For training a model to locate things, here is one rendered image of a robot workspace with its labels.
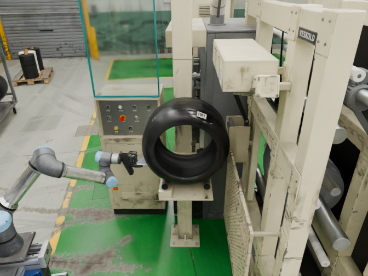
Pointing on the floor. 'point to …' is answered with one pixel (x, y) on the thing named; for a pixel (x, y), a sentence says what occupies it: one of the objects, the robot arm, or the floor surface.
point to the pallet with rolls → (32, 68)
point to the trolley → (6, 106)
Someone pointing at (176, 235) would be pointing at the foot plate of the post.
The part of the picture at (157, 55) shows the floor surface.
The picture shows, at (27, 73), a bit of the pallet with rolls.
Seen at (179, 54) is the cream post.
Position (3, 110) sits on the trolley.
